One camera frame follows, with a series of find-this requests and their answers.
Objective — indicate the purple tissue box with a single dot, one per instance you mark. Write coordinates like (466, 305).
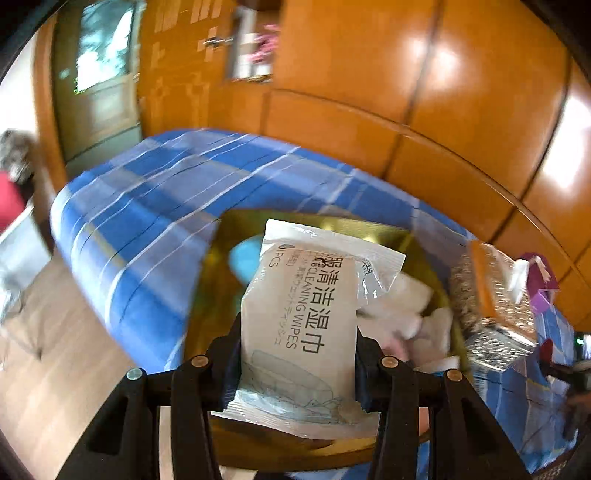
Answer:
(542, 285)

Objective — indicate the wooden wardrobe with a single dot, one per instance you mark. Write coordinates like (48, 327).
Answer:
(475, 107)

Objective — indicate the white mesh cloth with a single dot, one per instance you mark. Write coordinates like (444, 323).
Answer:
(398, 313)

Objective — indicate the pink blue folded towel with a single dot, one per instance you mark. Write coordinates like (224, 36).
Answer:
(395, 347)

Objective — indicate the gold metal tray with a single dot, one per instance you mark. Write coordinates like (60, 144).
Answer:
(217, 304)

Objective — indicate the grey patterned cloth pile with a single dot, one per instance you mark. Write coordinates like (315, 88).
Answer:
(15, 156)

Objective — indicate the white tissue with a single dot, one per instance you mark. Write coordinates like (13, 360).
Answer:
(518, 277)

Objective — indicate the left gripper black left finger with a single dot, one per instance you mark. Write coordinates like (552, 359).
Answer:
(122, 439)

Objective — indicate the white cleaning wipes pack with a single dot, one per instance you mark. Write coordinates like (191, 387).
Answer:
(299, 331)

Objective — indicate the ornate silver tissue box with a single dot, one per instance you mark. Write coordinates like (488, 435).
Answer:
(497, 332)

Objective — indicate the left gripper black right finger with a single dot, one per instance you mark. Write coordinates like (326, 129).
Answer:
(466, 441)

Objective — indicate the blue plaid bedsheet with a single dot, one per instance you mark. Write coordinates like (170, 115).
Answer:
(134, 232)

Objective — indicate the white knit glove blue band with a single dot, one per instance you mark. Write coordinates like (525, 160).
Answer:
(434, 337)

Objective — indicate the wooden door with glass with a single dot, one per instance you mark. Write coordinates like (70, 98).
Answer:
(94, 74)

